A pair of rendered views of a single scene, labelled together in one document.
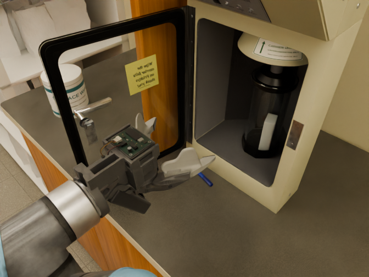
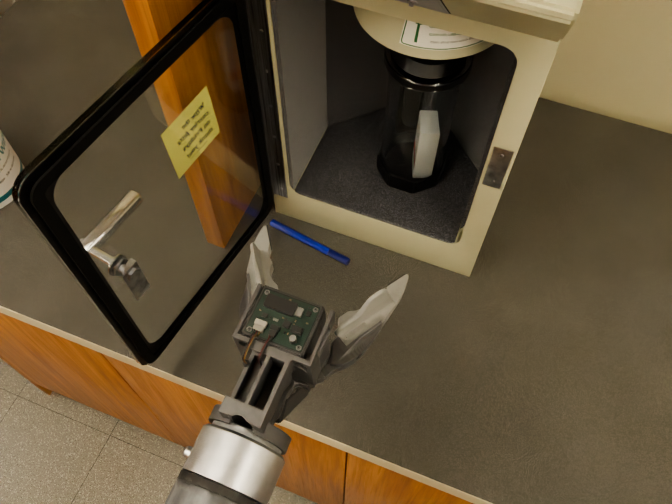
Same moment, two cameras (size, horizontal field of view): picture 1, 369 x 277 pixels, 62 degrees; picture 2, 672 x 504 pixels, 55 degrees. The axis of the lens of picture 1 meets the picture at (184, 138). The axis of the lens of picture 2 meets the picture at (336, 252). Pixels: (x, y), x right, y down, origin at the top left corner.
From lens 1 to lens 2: 0.25 m
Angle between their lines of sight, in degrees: 23
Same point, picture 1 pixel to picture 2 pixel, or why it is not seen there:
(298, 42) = (497, 31)
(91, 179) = (263, 420)
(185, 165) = (372, 313)
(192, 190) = (319, 283)
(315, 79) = (531, 87)
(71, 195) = (240, 457)
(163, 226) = not seen: hidden behind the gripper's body
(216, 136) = (327, 169)
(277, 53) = (447, 38)
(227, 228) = (404, 331)
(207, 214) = not seen: hidden behind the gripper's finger
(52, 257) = not seen: outside the picture
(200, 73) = (287, 79)
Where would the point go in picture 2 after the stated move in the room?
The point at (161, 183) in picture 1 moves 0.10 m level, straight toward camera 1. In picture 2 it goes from (347, 360) to (406, 459)
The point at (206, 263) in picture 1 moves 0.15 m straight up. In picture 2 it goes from (394, 402) to (404, 363)
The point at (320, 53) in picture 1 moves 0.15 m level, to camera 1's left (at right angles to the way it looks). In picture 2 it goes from (539, 47) to (390, 93)
